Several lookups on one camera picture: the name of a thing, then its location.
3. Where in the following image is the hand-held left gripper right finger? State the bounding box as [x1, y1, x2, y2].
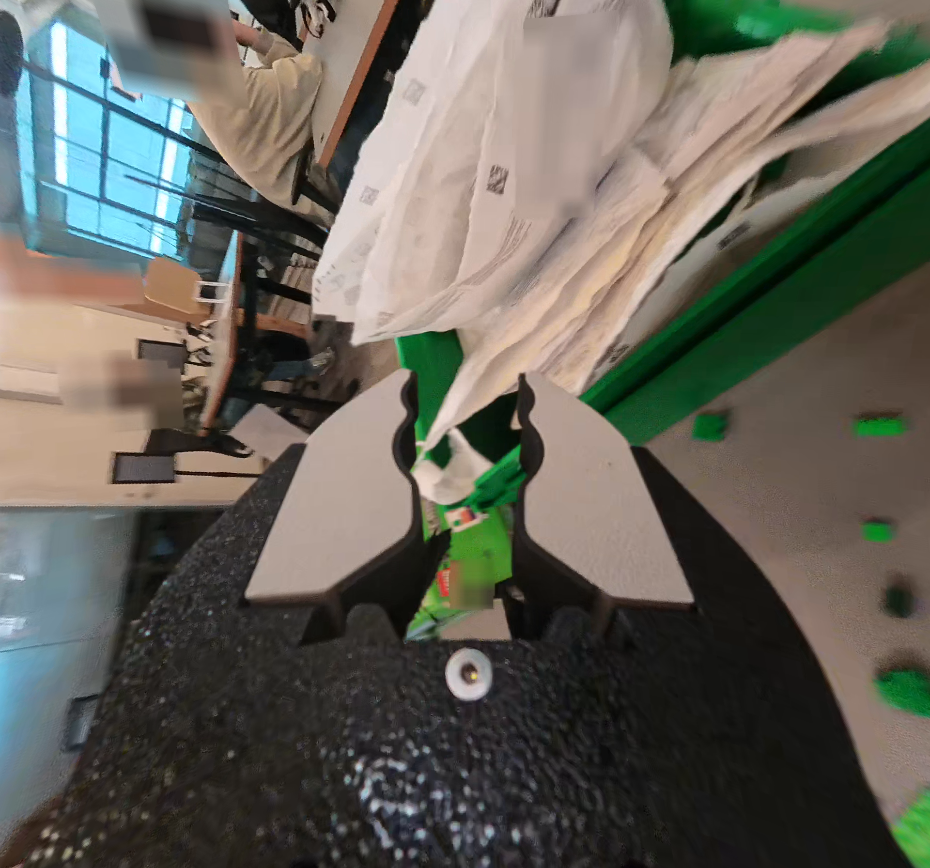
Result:
[509, 374, 696, 641]

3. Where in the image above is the pile of white paper bags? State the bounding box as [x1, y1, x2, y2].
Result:
[312, 0, 930, 449]

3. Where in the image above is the large window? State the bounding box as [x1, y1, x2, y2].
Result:
[17, 16, 220, 260]

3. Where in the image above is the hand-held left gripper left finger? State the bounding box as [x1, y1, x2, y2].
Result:
[246, 372, 452, 640]

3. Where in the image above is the green cardboard box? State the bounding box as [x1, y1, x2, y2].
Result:
[396, 0, 930, 641]

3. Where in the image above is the pile of toy bricks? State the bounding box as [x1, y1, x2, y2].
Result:
[691, 411, 930, 868]

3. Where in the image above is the grey desk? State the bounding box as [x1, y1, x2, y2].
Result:
[639, 265, 930, 856]

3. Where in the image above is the small white plastic bag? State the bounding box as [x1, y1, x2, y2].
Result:
[413, 428, 496, 506]

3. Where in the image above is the black screen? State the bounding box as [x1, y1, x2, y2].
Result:
[112, 451, 176, 484]

